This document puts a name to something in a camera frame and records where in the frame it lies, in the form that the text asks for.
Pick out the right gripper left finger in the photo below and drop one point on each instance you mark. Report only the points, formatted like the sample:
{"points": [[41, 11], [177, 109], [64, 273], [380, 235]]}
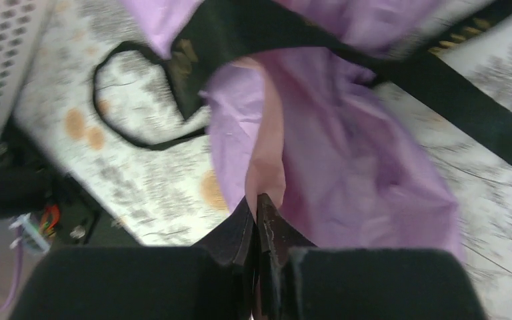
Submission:
{"points": [[226, 285]]}

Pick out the purple wrapping paper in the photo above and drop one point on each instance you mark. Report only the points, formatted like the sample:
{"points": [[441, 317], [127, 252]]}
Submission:
{"points": [[355, 177]]}

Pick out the pink wrapping paper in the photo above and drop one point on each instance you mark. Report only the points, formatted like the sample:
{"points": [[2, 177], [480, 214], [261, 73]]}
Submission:
{"points": [[265, 173]]}

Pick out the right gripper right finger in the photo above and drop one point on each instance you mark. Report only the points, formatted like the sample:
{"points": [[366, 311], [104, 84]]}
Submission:
{"points": [[276, 277]]}

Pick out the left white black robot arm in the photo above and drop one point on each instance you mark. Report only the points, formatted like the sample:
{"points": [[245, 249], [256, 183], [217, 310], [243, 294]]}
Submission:
{"points": [[31, 183]]}

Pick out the black ribbon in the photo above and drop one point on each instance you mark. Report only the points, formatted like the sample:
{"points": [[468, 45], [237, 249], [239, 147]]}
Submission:
{"points": [[220, 32]]}

